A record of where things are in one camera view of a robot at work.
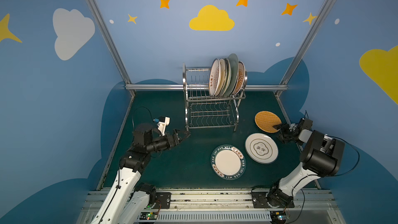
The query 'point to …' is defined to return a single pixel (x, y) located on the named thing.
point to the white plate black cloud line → (261, 148)
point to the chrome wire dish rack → (203, 111)
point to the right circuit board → (279, 216)
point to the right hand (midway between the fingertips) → (276, 128)
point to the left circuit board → (148, 215)
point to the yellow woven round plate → (266, 120)
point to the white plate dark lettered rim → (228, 162)
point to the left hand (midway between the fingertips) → (186, 137)
